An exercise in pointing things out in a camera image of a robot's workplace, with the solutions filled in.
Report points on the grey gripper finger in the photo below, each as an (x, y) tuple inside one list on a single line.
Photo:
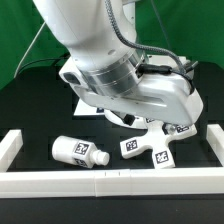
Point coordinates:
[(168, 128), (128, 119)]

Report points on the white front fence rail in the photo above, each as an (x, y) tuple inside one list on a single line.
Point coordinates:
[(124, 182)]

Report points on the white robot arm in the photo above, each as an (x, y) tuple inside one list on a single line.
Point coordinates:
[(108, 68)]

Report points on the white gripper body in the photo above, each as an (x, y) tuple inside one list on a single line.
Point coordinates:
[(169, 99)]

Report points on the white round table top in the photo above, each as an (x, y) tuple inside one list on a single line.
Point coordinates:
[(139, 122)]

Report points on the white tag sheet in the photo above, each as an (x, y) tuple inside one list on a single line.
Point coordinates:
[(83, 109)]

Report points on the white left fence rail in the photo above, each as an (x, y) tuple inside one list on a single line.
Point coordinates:
[(9, 147)]

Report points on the white cross-shaped table base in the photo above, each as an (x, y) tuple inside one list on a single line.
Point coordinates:
[(158, 142)]

